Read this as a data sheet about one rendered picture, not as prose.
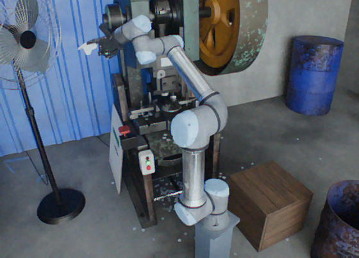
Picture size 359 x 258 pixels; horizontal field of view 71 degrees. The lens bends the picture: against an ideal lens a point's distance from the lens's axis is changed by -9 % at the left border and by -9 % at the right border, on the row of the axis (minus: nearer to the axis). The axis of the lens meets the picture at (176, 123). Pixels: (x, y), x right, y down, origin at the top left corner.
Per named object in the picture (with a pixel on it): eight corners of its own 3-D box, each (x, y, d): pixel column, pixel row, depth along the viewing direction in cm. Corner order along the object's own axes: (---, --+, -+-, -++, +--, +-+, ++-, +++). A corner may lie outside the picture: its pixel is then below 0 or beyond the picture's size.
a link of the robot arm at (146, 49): (166, 55, 113) (158, 31, 112) (143, 61, 107) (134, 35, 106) (158, 61, 119) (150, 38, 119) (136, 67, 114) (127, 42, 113)
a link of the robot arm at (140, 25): (144, 31, 105) (137, 11, 105) (124, 42, 111) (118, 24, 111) (155, 32, 112) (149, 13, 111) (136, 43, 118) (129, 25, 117)
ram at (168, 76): (181, 88, 171) (180, 42, 156) (158, 93, 166) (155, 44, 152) (172, 80, 185) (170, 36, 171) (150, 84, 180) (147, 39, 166)
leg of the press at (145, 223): (158, 224, 189) (145, 108, 146) (142, 229, 185) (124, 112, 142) (127, 156, 264) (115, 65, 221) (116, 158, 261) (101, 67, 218)
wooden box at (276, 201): (302, 230, 176) (314, 192, 159) (258, 253, 163) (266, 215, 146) (266, 195, 208) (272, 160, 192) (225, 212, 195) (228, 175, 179)
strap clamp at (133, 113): (154, 114, 183) (153, 100, 178) (129, 119, 177) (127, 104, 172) (152, 110, 187) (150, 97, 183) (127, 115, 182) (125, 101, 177)
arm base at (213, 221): (235, 219, 133) (237, 205, 129) (215, 235, 125) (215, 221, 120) (213, 203, 144) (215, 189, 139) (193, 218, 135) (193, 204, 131)
